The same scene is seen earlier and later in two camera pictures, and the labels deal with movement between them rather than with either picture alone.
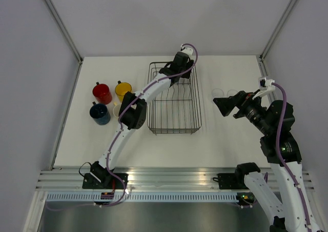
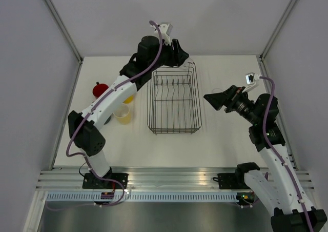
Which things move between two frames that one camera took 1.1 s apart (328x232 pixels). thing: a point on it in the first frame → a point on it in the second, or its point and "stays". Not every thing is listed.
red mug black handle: (102, 93) stays
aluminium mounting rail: (149, 178) stays
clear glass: (217, 92) stays
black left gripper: (189, 64) → (178, 56)
